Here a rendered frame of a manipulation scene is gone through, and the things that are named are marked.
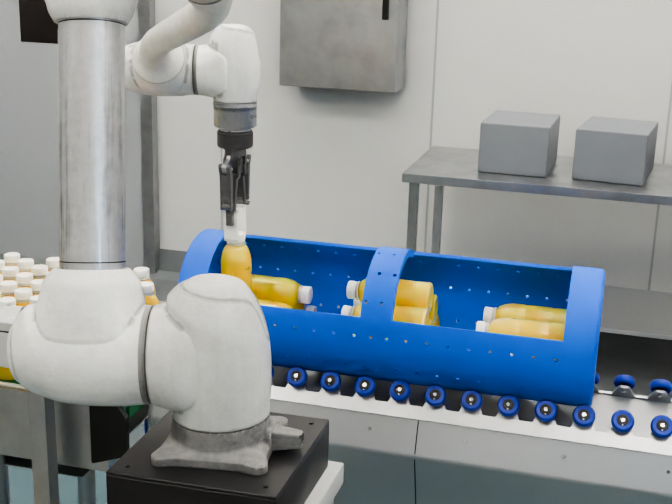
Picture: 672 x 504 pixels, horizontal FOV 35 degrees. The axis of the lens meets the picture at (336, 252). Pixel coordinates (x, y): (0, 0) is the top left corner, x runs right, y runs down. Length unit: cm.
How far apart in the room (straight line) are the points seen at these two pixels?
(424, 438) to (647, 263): 343
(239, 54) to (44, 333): 78
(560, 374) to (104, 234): 95
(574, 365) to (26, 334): 104
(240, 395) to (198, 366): 8
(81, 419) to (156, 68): 78
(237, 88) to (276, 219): 369
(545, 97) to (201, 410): 398
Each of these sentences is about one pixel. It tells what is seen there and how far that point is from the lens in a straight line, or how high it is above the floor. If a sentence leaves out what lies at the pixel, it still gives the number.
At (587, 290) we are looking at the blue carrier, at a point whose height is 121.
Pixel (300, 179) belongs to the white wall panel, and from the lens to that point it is 574.
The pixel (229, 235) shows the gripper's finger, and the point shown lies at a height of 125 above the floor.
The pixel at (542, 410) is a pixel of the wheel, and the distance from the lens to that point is 220.
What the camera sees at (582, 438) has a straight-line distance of 221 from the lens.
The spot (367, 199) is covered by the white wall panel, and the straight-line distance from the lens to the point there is 565.
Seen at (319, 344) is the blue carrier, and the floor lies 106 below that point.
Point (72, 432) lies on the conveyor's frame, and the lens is 242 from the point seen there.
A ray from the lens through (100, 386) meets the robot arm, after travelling 164.
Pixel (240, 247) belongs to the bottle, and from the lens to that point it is 227.
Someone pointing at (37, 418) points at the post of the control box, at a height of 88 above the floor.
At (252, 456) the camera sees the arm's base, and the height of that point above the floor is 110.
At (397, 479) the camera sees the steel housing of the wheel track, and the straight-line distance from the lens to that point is 231.
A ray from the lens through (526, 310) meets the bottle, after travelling 228.
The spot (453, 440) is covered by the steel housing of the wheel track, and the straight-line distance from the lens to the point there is 223.
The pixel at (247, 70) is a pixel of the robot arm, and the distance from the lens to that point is 217.
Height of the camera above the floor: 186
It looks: 16 degrees down
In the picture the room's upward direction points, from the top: 2 degrees clockwise
